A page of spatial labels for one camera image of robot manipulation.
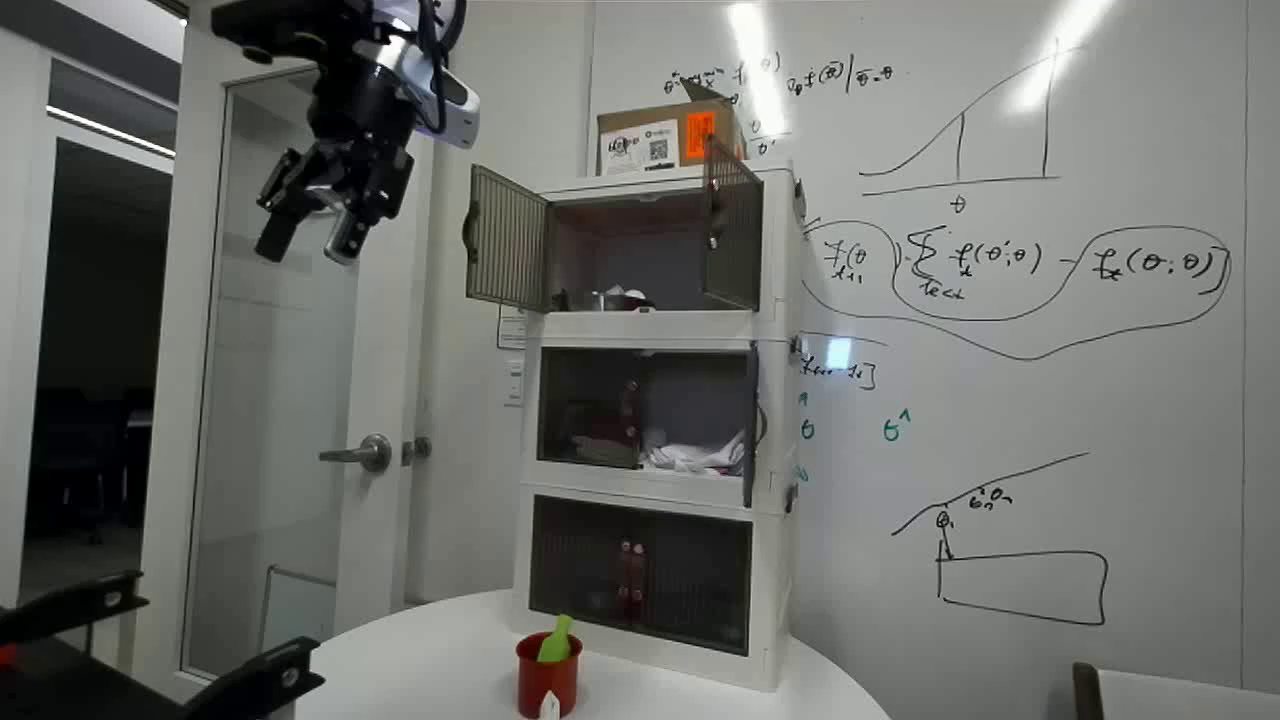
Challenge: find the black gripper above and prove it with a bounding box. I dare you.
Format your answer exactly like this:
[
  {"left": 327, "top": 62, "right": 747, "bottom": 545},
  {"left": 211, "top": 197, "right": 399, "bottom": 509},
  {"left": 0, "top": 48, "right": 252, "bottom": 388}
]
[{"left": 252, "top": 48, "right": 423, "bottom": 270}]

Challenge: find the translucent compartment door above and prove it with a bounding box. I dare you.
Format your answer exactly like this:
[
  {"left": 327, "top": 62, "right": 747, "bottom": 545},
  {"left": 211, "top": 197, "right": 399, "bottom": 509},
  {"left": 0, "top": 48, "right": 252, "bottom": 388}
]
[
  {"left": 536, "top": 347, "right": 650, "bottom": 472},
  {"left": 699, "top": 135, "right": 770, "bottom": 318},
  {"left": 739, "top": 335, "right": 770, "bottom": 514},
  {"left": 632, "top": 509, "right": 758, "bottom": 660},
  {"left": 461, "top": 161, "right": 557, "bottom": 318},
  {"left": 529, "top": 493, "right": 641, "bottom": 633}
]

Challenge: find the white room door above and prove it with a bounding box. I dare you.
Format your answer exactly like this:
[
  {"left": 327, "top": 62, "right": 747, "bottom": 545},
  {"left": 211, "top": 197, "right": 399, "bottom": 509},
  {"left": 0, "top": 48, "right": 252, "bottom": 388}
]
[{"left": 137, "top": 0, "right": 439, "bottom": 689}]

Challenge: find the white three-compartment cabinet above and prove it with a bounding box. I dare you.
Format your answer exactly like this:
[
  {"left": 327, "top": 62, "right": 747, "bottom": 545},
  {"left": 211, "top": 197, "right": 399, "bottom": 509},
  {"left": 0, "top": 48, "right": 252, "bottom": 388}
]
[{"left": 512, "top": 161, "right": 812, "bottom": 698}]

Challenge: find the cardboard box with orange sticker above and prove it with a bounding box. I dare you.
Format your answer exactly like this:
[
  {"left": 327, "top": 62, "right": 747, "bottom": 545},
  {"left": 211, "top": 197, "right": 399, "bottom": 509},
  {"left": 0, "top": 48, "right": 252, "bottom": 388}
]
[{"left": 594, "top": 88, "right": 758, "bottom": 185}]

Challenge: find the white plastic bag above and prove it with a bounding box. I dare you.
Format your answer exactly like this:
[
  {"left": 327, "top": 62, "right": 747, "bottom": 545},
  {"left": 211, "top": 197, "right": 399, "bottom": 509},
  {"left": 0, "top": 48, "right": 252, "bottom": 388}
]
[{"left": 641, "top": 427, "right": 754, "bottom": 482}]

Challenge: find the green item in cup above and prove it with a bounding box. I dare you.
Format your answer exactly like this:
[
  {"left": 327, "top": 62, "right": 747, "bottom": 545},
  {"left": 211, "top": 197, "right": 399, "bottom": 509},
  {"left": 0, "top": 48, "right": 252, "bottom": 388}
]
[{"left": 536, "top": 614, "right": 579, "bottom": 669}]

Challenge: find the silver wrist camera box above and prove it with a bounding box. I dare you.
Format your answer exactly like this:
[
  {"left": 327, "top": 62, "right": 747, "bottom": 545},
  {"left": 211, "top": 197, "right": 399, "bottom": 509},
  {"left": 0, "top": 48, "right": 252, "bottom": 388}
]
[{"left": 374, "top": 25, "right": 484, "bottom": 152}]

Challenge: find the white wall sign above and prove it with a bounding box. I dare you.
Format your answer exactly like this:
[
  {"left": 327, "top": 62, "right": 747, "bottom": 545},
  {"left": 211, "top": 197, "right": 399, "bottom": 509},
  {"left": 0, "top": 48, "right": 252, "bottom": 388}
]
[{"left": 493, "top": 300, "right": 536, "bottom": 355}]

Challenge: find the silver door lever handle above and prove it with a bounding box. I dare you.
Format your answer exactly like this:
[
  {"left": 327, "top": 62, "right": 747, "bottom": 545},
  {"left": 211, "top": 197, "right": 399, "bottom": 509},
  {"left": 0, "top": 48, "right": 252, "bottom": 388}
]
[{"left": 317, "top": 432, "right": 399, "bottom": 482}]

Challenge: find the white light switch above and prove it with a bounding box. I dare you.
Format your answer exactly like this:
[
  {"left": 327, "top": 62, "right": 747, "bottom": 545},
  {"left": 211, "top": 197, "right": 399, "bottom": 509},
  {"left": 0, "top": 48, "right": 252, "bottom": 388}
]
[{"left": 501, "top": 355, "right": 536, "bottom": 412}]

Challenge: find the black metal bracket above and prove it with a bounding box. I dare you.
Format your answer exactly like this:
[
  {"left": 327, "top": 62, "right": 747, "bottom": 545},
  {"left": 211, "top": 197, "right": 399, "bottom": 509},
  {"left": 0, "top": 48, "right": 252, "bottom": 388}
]
[
  {"left": 0, "top": 569, "right": 152, "bottom": 648},
  {"left": 0, "top": 633, "right": 327, "bottom": 720}
]

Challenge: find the large wall whiteboard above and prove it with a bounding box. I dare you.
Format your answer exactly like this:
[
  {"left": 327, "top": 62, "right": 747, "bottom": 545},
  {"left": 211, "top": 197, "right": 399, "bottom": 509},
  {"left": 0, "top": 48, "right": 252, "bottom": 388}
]
[{"left": 585, "top": 0, "right": 1280, "bottom": 720}]

